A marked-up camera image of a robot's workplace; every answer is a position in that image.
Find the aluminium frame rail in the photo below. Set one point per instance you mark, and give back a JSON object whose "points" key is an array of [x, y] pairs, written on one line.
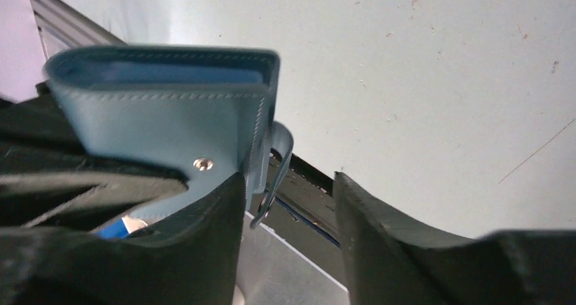
{"points": [[60, 27]]}

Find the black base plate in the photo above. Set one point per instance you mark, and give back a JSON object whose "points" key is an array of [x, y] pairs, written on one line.
{"points": [[304, 215]]}

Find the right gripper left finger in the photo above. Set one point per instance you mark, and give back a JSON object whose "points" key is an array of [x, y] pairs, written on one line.
{"points": [[189, 257]]}

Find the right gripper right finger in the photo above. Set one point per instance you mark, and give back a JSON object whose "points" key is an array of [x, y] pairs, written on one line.
{"points": [[392, 258]]}

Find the blue leather card holder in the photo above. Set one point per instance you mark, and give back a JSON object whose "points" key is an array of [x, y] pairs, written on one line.
{"points": [[205, 111]]}

